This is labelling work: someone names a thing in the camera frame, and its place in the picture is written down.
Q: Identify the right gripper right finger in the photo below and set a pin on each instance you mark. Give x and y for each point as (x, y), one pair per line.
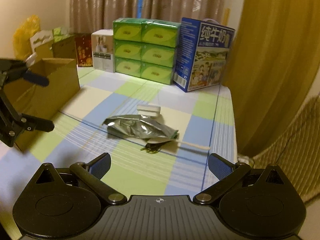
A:
(227, 173)

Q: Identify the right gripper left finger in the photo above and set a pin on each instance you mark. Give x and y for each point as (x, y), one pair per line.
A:
(91, 173)

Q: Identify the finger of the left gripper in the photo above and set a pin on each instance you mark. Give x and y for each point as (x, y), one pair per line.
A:
(30, 123)
(12, 70)

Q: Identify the open brown cardboard box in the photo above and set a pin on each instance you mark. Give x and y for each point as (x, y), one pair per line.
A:
(43, 102)

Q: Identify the yellow plastic bag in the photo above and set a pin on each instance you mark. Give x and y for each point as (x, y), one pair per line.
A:
(21, 38)

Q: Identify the checked tablecloth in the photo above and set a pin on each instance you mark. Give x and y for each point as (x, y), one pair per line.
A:
(139, 166)

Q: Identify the silver foil pouch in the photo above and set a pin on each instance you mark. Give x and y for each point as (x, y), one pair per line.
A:
(141, 127)

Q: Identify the dark red gift box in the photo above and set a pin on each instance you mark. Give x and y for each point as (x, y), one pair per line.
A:
(83, 48)

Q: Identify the white small charger box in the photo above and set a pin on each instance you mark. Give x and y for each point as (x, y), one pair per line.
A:
(151, 111)

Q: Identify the white product box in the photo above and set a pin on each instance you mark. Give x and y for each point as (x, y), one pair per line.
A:
(102, 50)

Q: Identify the beige shiny curtain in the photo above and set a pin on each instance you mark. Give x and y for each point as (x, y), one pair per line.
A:
(87, 16)

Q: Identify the ochre curtain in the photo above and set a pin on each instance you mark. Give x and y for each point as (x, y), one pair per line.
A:
(271, 67)

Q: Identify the blue milk carton box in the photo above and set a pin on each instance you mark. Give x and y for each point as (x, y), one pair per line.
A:
(202, 53)

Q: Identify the green tissue multipack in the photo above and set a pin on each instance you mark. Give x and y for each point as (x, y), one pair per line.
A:
(145, 48)

